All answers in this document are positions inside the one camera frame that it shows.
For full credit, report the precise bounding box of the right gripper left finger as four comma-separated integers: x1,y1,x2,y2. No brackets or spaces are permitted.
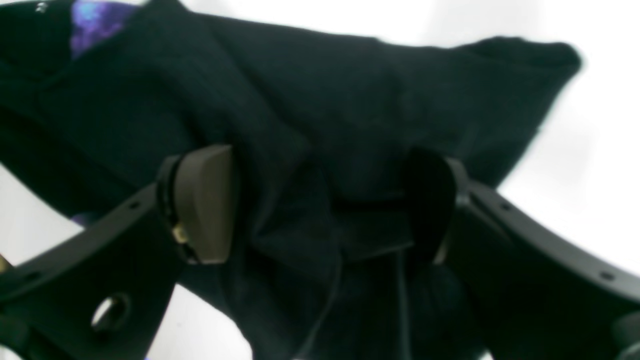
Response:
0,145,236,360

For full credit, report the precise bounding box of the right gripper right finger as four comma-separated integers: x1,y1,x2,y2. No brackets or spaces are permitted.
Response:
402,148,640,360

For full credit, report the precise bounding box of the black graphic T-shirt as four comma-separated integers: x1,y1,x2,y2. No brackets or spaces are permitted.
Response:
1,0,581,360

